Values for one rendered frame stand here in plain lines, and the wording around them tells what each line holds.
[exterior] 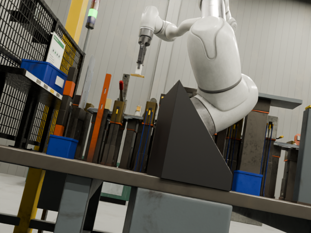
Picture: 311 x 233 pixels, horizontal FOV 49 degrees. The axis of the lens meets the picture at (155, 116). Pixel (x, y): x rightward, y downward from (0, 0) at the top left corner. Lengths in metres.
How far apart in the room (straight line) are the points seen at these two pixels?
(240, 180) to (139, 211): 0.59
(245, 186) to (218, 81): 0.56
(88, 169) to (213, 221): 0.40
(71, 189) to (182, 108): 0.42
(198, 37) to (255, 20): 9.32
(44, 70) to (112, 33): 7.60
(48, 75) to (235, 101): 1.04
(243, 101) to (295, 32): 9.61
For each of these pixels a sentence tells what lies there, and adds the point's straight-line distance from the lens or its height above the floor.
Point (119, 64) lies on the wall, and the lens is 9.11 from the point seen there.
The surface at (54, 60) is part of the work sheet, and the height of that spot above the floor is 1.30.
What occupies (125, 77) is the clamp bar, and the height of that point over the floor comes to 1.19.
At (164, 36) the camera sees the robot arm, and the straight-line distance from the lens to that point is 2.21.
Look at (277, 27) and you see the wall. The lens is 10.58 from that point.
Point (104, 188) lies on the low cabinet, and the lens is 6.65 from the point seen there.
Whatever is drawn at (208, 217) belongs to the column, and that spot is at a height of 0.61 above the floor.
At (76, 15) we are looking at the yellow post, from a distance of 2.80.
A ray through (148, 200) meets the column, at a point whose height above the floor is 0.63.
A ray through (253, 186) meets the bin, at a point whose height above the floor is 0.74.
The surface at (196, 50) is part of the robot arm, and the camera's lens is 1.08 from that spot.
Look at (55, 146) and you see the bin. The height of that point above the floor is 0.74.
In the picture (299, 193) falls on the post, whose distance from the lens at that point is 1.68.
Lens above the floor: 0.71
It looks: 9 degrees up
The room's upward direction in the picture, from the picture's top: 11 degrees clockwise
